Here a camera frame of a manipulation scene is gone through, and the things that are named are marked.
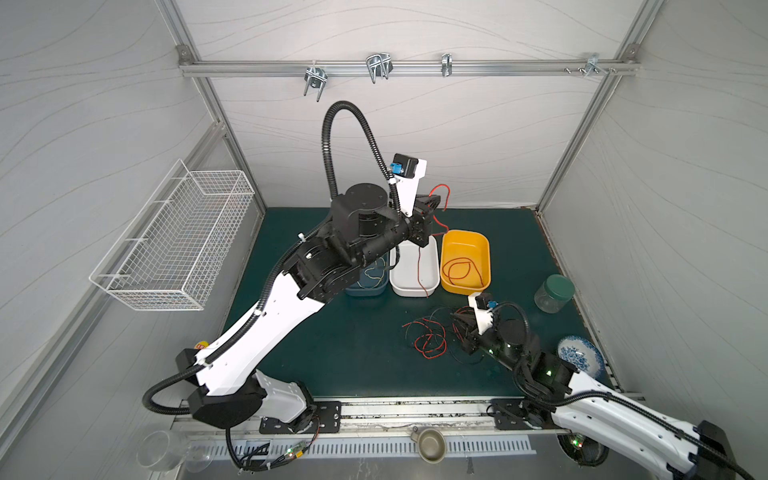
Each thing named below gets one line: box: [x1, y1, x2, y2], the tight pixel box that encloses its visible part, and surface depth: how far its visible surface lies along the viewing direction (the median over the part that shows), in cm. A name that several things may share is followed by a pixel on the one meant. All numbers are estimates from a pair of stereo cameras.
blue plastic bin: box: [345, 251, 390, 297], surface depth 99 cm
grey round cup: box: [410, 426, 447, 464], surface depth 70 cm
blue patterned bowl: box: [557, 335, 606, 379], surface depth 84 cm
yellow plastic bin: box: [440, 229, 492, 296], surface depth 106 cm
